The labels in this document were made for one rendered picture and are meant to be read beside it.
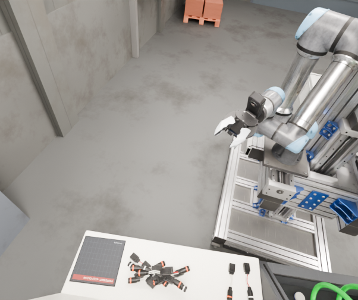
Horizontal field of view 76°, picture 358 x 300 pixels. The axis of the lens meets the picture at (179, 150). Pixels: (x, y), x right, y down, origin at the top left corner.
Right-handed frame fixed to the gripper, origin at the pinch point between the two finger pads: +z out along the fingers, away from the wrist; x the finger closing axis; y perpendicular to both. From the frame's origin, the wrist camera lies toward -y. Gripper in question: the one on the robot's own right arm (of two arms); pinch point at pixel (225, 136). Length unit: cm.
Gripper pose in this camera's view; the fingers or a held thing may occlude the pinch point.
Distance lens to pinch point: 67.2
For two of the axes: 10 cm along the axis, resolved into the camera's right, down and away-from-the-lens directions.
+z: -6.7, 5.1, -5.3
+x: -7.2, -6.3, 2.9
